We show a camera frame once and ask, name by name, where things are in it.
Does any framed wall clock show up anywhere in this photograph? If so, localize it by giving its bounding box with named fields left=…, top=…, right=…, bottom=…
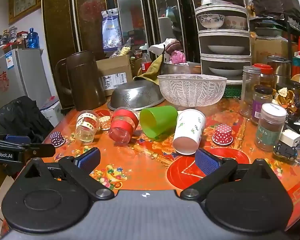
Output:
left=8, top=0, right=42, bottom=25

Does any blue floral bowl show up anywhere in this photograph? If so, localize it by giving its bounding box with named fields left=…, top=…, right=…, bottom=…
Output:
left=197, top=14, right=225, bottom=29

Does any blue white snack bag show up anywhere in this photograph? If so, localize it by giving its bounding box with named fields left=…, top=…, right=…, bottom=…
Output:
left=101, top=8, right=124, bottom=53

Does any pink floral bowl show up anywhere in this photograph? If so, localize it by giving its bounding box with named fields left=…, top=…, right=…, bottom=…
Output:
left=224, top=16, right=248, bottom=30

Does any metal colander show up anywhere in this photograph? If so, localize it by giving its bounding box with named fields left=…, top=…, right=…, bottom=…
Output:
left=107, top=79, right=165, bottom=112

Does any steel basin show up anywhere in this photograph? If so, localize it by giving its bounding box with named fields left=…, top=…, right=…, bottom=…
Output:
left=161, top=62, right=202, bottom=75

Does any grey refrigerator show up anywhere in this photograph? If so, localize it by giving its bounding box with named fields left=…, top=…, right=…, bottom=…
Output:
left=0, top=48, right=52, bottom=110

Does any purple polka dot cupcake liner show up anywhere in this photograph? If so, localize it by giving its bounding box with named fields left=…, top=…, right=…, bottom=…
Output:
left=49, top=131, right=66, bottom=147

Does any green plastic cup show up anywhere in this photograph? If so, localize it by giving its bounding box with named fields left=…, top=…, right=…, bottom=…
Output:
left=139, top=105, right=178, bottom=141

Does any clear cup with red bands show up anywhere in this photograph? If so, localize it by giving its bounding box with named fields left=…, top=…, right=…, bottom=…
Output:
left=108, top=107, right=140, bottom=143

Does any glass jar with red lid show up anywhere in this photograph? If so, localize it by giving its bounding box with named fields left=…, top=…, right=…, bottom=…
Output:
left=252, top=63, right=275, bottom=90

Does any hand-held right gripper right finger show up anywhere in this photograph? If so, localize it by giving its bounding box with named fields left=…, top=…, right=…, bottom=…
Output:
left=180, top=148, right=277, bottom=202

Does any black plastic bag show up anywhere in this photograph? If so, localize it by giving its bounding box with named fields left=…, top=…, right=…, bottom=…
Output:
left=0, top=96, right=54, bottom=143

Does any jar with purple label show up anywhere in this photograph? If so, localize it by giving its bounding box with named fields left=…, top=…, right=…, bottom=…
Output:
left=251, top=85, right=273, bottom=125

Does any cardboard box with shipping label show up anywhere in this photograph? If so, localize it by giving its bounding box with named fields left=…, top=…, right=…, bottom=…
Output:
left=96, top=54, right=133, bottom=97

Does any red polka dot cupcake liner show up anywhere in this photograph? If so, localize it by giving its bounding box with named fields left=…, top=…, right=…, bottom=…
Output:
left=212, top=124, right=233, bottom=145

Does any gold ornament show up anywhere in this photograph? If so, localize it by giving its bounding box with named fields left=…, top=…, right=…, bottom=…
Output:
left=275, top=87, right=294, bottom=108

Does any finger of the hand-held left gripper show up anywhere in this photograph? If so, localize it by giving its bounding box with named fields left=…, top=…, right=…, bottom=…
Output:
left=17, top=143, right=56, bottom=163
left=0, top=133, right=32, bottom=145

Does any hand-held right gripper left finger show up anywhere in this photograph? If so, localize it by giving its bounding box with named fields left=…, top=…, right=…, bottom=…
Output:
left=21, top=147, right=115, bottom=202

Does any steel kettle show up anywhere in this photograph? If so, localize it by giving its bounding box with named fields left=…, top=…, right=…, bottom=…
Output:
left=267, top=56, right=292, bottom=85

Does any grey tiered dish rack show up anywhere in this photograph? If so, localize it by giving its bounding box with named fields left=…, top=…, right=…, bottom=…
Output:
left=191, top=0, right=252, bottom=85

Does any large brown cardboard box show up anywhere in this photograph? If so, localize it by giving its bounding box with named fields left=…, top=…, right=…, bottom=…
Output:
left=250, top=36, right=298, bottom=65

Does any spice jar with white lid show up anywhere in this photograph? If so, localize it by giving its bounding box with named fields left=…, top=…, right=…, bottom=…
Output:
left=254, top=103, right=287, bottom=152

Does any clear cup with yellow label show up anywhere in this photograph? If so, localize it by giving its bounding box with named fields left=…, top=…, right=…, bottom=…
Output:
left=75, top=110, right=100, bottom=143

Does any white carton box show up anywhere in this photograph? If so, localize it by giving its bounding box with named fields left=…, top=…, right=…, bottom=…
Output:
left=40, top=96, right=63, bottom=128

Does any large black bag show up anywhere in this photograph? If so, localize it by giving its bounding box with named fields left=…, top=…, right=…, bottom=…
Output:
left=245, top=0, right=300, bottom=25

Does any brown plastic pitcher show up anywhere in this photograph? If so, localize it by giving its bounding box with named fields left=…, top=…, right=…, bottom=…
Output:
left=55, top=51, right=107, bottom=112

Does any white plate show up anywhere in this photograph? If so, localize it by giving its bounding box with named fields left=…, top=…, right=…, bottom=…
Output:
left=208, top=66, right=243, bottom=77
left=207, top=45, right=245, bottom=55

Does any toy truck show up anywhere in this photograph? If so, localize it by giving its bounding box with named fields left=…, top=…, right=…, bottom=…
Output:
left=273, top=129, right=300, bottom=161

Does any tall clear glass jar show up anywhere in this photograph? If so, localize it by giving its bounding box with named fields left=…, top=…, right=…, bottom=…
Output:
left=240, top=66, right=262, bottom=117

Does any white plastic basket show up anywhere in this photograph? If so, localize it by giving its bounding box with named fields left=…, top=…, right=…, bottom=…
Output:
left=157, top=74, right=227, bottom=106

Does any cola bottle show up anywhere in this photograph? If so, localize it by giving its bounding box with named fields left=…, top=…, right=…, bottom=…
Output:
left=141, top=50, right=152, bottom=75

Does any green plastic basket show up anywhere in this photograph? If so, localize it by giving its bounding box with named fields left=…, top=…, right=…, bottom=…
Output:
left=224, top=84, right=243, bottom=98

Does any white paper cup leaf print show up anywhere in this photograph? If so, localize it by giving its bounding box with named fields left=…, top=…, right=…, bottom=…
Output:
left=172, top=109, right=206, bottom=155

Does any pink plastic bag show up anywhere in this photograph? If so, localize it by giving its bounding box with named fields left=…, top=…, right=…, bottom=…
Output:
left=170, top=50, right=187, bottom=64

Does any flat box on rack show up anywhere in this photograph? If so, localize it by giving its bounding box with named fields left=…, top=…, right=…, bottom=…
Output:
left=201, top=0, right=240, bottom=6

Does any blue water bottle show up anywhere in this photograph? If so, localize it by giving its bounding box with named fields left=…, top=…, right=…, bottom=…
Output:
left=27, top=27, right=40, bottom=49

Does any olive green cloth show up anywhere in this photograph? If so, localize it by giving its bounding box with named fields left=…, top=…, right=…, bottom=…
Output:
left=133, top=52, right=165, bottom=87

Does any small red white cupcake liner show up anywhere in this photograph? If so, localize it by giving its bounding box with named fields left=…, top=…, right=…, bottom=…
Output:
left=99, top=116, right=112, bottom=131

